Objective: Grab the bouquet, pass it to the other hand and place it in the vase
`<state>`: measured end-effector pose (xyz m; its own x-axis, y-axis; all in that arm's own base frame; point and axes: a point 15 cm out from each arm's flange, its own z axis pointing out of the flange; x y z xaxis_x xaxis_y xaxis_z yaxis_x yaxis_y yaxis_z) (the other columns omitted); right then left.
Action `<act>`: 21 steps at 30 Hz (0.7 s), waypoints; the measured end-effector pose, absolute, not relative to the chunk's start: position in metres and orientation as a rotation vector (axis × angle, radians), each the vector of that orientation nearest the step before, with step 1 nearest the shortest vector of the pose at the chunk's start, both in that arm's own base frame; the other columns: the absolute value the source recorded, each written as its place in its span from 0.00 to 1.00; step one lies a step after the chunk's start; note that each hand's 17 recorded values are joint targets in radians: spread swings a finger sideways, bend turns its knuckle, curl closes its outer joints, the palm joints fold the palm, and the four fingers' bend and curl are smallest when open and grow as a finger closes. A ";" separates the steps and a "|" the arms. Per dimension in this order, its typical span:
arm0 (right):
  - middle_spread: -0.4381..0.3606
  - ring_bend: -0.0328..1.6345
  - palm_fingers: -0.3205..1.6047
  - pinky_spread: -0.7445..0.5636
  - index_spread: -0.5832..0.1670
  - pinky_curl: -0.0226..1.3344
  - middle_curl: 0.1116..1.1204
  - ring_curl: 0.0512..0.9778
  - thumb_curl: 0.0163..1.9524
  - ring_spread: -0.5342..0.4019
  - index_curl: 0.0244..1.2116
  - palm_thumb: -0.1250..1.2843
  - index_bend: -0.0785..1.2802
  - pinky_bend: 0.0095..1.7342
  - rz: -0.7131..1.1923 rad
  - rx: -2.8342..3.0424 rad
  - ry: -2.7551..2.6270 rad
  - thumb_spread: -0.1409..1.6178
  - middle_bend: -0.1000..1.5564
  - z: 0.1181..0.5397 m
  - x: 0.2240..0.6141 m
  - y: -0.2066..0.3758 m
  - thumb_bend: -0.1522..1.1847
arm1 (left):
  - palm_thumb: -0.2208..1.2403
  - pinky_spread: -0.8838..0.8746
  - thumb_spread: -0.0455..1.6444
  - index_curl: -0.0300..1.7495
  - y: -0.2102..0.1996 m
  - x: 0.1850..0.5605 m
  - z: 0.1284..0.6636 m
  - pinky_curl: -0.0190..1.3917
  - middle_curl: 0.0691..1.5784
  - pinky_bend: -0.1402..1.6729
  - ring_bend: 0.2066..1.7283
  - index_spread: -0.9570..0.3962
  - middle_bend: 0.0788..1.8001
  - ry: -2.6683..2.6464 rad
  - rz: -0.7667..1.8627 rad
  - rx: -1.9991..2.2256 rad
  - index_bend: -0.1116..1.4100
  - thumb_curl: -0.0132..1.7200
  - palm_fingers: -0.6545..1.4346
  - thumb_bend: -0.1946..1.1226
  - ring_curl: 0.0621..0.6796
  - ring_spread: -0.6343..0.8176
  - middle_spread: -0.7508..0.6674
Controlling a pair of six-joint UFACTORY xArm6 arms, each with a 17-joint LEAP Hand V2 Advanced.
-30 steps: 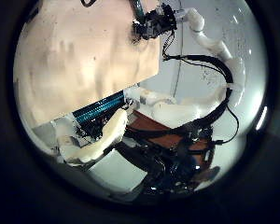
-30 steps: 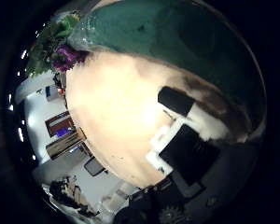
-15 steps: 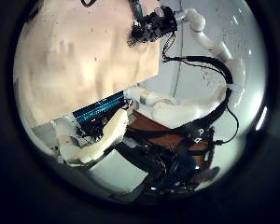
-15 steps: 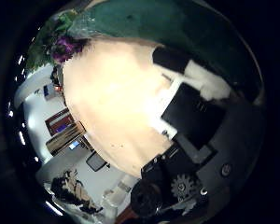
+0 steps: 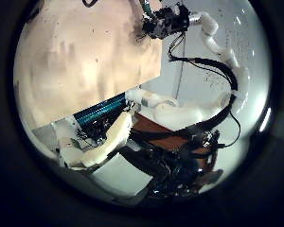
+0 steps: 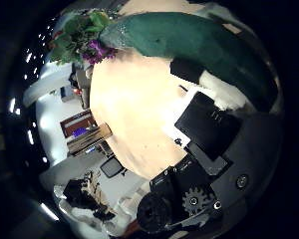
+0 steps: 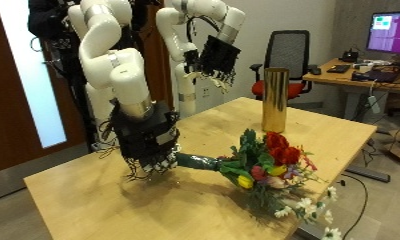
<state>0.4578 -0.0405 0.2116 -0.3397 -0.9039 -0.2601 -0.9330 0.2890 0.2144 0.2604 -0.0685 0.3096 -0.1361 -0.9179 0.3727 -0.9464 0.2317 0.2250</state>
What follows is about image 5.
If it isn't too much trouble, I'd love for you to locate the flower bouquet with green wrap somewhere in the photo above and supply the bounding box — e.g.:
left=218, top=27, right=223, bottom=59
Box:
left=138, top=0, right=155, bottom=19

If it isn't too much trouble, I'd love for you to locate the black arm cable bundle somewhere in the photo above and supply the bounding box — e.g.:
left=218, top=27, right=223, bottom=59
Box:
left=168, top=31, right=242, bottom=149

